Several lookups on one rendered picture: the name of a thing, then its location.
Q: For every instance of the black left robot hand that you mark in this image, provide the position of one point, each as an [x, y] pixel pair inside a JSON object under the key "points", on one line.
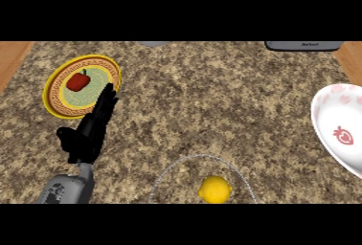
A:
{"points": [[91, 127]]}

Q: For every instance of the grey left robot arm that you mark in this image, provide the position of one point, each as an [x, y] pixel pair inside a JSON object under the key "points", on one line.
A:
{"points": [[66, 189]]}

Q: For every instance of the grey rounded object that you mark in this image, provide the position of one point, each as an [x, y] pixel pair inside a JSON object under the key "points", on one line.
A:
{"points": [[154, 43]]}

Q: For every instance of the yellow lemon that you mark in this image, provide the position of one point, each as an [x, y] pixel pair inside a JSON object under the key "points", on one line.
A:
{"points": [[214, 190]]}

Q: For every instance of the white bowl with strawberry print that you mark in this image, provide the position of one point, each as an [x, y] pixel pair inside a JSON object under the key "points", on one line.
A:
{"points": [[341, 130]]}

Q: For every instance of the dark grey appliance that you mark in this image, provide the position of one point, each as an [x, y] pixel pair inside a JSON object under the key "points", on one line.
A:
{"points": [[303, 46]]}

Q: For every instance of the clear glass bowl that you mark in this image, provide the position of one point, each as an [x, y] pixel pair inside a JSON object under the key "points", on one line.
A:
{"points": [[164, 173]]}

